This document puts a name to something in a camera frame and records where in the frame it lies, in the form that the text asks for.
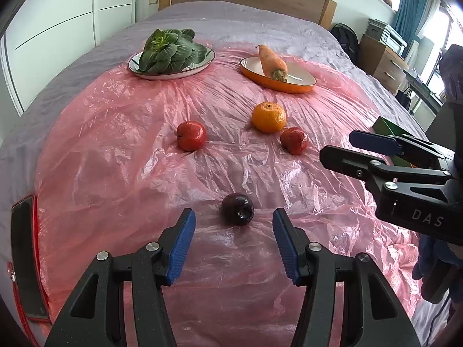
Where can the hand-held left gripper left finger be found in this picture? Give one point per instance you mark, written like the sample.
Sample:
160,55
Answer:
181,245

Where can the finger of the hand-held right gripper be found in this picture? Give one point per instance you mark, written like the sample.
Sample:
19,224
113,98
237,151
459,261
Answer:
343,159
372,141

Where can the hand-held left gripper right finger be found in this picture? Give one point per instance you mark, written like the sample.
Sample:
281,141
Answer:
285,245

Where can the green tray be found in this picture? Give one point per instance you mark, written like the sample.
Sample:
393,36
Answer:
387,126

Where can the red apple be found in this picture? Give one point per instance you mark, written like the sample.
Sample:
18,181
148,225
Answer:
191,135
294,140

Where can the dark plum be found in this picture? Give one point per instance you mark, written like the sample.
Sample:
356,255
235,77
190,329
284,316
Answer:
237,208

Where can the orange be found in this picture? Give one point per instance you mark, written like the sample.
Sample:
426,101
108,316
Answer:
269,116

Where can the person's right hand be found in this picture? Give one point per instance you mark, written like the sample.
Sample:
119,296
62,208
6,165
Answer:
428,256

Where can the navy bag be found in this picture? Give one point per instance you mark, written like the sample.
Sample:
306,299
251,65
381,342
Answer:
405,99

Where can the dark desk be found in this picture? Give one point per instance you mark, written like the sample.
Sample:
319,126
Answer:
423,86

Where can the wooden dresser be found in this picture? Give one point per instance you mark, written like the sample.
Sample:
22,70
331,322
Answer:
379,65

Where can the pink plastic sheet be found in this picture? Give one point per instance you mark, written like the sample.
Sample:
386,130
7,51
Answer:
126,173

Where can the orange plate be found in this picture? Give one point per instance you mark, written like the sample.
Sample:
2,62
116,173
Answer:
300,79

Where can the black backpack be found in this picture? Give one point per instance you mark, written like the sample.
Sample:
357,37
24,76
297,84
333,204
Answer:
345,41

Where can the white printer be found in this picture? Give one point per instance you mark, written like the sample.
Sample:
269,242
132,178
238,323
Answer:
387,34

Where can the carrot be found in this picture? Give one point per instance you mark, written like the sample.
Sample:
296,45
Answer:
273,61

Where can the teal curtain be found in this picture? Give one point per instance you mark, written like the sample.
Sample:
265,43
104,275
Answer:
408,14

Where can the phone in red case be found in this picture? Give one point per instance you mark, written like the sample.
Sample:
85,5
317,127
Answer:
27,256

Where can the purple bed sheet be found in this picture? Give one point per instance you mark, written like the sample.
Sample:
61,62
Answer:
235,29

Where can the white plate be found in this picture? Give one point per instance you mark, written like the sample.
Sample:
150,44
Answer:
159,76

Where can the bok choy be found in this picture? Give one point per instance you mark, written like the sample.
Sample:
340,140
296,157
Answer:
170,52

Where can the white wardrobe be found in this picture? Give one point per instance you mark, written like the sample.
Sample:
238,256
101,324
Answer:
54,25

